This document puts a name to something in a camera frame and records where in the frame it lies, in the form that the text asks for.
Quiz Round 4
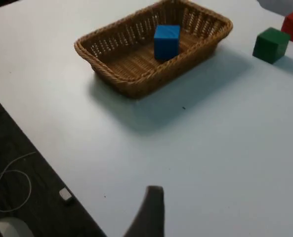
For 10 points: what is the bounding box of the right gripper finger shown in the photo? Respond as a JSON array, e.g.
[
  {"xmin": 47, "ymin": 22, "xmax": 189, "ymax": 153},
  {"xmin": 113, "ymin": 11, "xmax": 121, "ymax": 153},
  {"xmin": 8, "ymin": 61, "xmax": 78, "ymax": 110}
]
[{"xmin": 122, "ymin": 185, "xmax": 166, "ymax": 237}]

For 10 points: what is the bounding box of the pale brown wicker basket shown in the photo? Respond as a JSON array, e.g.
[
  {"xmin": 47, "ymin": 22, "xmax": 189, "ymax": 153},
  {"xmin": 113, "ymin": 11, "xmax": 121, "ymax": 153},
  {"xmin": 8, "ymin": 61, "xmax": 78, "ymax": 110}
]
[{"xmin": 74, "ymin": 0, "xmax": 234, "ymax": 100}]

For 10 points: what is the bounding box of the blue cube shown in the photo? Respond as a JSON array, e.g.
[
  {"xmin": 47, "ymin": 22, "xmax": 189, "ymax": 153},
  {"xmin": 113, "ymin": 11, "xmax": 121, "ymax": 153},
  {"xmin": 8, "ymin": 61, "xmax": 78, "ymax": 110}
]
[{"xmin": 153, "ymin": 24, "xmax": 181, "ymax": 61}]

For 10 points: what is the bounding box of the green cube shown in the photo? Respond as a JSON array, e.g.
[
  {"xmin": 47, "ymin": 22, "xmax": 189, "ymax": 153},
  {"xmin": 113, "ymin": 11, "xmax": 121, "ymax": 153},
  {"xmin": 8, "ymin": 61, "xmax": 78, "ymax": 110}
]
[{"xmin": 252, "ymin": 27, "xmax": 292, "ymax": 64}]

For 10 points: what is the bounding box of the small grey plug block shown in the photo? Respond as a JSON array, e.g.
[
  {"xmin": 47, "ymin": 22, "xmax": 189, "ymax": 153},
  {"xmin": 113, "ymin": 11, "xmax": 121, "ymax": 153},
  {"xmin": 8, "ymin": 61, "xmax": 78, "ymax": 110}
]
[{"xmin": 59, "ymin": 188, "xmax": 73, "ymax": 204}]

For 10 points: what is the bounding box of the pale grey rounded object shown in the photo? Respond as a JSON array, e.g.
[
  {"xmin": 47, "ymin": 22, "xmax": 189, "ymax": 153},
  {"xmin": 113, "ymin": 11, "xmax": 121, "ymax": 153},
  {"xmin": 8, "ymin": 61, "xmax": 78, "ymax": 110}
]
[{"xmin": 0, "ymin": 217, "xmax": 36, "ymax": 237}]

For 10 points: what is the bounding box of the thin white cable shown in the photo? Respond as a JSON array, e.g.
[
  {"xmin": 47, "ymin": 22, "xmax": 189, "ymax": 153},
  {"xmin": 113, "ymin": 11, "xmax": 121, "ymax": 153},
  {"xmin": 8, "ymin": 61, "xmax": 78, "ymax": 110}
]
[{"xmin": 0, "ymin": 151, "xmax": 37, "ymax": 212}]

